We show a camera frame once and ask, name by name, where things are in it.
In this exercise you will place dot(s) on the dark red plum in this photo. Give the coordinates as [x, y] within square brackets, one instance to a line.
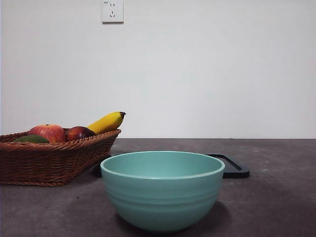
[79, 133]

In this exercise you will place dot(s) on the black rectangular tray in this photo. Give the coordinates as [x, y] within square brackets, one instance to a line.
[237, 172]

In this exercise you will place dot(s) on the brown wicker basket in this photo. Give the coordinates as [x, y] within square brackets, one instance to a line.
[49, 160]

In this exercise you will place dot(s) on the teal ribbed bowl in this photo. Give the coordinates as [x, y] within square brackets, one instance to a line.
[163, 202]

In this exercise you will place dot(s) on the red apple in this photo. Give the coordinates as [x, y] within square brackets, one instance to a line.
[49, 133]

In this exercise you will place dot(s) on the green avocado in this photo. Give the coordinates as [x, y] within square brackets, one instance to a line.
[32, 139]

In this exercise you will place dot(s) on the yellow banana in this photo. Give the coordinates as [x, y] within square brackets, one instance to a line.
[108, 122]

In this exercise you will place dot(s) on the white wall socket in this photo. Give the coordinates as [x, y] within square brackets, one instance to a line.
[113, 12]

